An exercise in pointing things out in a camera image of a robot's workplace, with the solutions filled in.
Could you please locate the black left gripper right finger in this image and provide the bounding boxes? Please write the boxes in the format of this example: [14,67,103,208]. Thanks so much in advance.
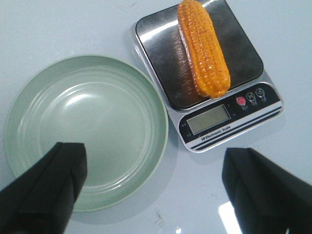
[222,148,312,234]

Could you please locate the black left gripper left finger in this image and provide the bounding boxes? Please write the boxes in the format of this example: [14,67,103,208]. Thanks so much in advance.
[0,142,87,234]

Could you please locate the orange corn cob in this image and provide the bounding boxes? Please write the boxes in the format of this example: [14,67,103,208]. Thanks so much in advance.
[177,0,231,98]

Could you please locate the silver electronic kitchen scale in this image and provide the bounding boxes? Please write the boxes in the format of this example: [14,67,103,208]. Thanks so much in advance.
[134,0,283,153]

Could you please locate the light green plate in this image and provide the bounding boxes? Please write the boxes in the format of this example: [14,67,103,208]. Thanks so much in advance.
[4,56,168,212]

